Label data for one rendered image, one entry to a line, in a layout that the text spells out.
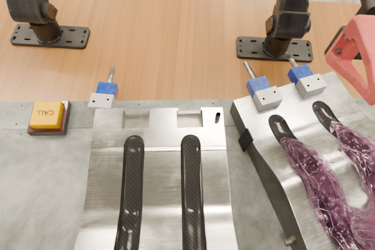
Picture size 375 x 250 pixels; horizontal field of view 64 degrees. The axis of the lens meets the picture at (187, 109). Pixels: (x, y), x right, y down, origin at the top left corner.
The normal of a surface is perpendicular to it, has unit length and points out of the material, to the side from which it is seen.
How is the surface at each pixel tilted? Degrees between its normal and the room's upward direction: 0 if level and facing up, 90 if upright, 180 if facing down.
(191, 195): 3
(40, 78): 0
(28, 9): 60
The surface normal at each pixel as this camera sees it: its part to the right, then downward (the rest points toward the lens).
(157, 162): 0.02, -0.44
